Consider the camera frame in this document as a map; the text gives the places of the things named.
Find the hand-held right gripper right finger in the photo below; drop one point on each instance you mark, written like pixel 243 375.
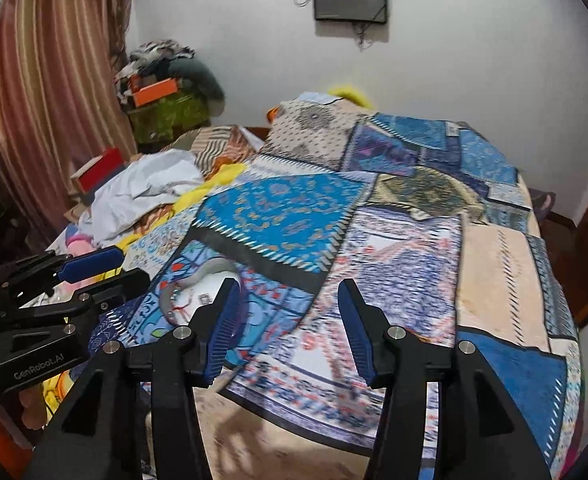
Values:
pixel 357 332

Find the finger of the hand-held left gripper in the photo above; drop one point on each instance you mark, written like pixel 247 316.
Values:
pixel 119 286
pixel 94 262

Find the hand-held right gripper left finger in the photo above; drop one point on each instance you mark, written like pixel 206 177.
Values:
pixel 223 327

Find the white jewelry card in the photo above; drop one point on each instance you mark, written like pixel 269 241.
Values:
pixel 208 294

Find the person's left hand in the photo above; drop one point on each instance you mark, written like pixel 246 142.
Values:
pixel 29 405

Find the pink soft cloth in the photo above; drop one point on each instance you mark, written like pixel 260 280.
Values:
pixel 80 247

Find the grey curved band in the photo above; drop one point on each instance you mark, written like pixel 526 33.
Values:
pixel 201 271

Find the blue patchwork printed blanket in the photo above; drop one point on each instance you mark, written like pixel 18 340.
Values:
pixel 398 260

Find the white crumpled cloth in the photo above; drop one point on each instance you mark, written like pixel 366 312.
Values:
pixel 139 185

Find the red box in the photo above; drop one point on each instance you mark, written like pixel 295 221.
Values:
pixel 105 169

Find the green printed cloth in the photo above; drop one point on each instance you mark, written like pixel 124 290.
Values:
pixel 169 117

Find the brown striped cloth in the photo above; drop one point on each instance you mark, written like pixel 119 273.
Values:
pixel 224 147

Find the orange box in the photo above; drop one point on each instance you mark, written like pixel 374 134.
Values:
pixel 154 91

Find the striped brown curtain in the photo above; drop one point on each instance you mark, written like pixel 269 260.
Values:
pixel 39 70

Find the beige patterned pillow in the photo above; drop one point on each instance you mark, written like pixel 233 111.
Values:
pixel 314 127

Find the pile of folded clothes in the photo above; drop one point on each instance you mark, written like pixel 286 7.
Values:
pixel 174 62

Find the dark purple cloth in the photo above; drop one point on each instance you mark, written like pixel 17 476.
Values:
pixel 543 202

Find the yellow fluffy item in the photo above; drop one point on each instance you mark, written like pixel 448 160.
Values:
pixel 350 94

